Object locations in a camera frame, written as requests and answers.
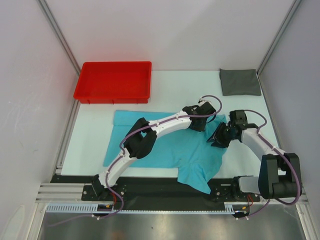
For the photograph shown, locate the folded grey t-shirt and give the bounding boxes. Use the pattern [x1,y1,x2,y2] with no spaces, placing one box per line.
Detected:
[219,68,262,96]

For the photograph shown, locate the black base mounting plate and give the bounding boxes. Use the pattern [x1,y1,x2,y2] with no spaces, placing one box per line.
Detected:
[50,175,260,213]

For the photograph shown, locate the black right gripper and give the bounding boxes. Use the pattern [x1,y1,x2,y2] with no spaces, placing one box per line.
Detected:
[206,121,237,148]

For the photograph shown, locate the red plastic tray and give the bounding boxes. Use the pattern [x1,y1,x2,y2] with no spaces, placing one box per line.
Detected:
[73,61,152,104]

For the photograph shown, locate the left aluminium corner post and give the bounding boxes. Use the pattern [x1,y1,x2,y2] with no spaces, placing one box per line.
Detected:
[36,0,81,76]

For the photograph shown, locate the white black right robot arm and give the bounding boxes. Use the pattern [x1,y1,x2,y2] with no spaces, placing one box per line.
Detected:
[207,109,302,205]

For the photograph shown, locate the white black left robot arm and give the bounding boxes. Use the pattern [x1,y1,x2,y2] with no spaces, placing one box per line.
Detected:
[91,99,222,200]

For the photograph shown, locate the light blue t-shirt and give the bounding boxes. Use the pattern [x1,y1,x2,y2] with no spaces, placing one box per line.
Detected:
[103,110,227,194]

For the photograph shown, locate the aluminium front frame rail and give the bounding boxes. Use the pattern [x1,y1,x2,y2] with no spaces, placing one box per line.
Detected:
[34,183,310,205]

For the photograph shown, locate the aluminium corner post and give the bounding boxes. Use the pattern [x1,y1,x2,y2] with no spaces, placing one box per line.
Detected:
[36,0,81,76]
[256,0,304,77]

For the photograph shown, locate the right aluminium corner post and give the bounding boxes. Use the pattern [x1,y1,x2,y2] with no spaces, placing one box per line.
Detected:
[256,0,304,77]

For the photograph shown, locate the white slotted cable duct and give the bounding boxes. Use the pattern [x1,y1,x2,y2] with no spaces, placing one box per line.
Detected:
[45,202,249,215]

